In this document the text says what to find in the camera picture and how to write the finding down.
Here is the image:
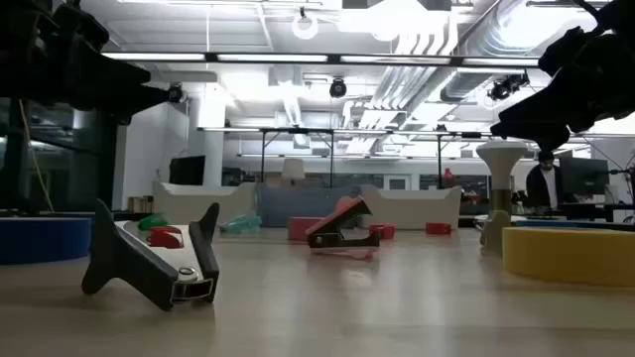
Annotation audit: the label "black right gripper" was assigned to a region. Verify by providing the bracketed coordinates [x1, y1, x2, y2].
[490, 19, 635, 153]

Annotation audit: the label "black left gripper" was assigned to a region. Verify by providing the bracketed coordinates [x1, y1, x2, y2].
[47, 0, 170, 125]

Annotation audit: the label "yellow tape roll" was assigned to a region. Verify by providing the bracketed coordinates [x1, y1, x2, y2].
[501, 225, 635, 289]

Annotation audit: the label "dark blue tape roll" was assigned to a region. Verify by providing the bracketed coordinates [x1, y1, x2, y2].
[0, 216, 93, 266]

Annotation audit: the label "mint staple remover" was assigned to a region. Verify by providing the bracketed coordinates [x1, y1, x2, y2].
[219, 213, 263, 236]

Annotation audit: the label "pink staple remover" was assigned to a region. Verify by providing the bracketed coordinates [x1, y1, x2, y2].
[304, 194, 382, 260]

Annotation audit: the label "white mushroom lamp brass base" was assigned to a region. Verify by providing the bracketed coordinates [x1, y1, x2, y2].
[475, 140, 530, 222]

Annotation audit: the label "person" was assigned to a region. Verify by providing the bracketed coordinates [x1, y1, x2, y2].
[525, 150, 566, 210]

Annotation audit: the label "dark glass partition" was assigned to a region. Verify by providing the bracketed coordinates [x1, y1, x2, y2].
[0, 96, 120, 214]

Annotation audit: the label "wooden blocks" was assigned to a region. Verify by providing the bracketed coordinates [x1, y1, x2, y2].
[127, 195, 155, 214]

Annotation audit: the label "overhead light bar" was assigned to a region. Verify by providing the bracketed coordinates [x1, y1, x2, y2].
[101, 51, 541, 69]

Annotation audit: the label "white plastic bin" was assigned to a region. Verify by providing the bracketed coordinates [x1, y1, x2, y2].
[357, 183, 463, 231]
[152, 179, 259, 227]

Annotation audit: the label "white lampshade lamp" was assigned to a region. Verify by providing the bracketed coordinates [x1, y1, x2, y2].
[280, 158, 307, 187]

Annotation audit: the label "grey translucent plastic bin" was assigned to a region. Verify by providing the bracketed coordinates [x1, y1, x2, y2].
[254, 183, 367, 229]

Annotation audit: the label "black ceiling camera cluster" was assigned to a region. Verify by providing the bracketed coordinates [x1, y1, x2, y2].
[487, 70, 531, 103]

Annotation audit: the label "black wall monitor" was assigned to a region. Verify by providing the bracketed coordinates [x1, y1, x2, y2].
[168, 155, 206, 186]

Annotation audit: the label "yellow hanging extension cord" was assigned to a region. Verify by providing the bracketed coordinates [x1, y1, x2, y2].
[18, 97, 56, 214]

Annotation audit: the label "black aluminium rig frame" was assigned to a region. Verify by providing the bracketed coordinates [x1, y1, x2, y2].
[0, 209, 635, 232]

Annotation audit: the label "white ring lamp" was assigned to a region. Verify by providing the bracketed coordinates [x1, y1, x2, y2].
[291, 6, 320, 42]

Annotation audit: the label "black background frame stand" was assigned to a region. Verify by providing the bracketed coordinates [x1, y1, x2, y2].
[196, 126, 492, 190]

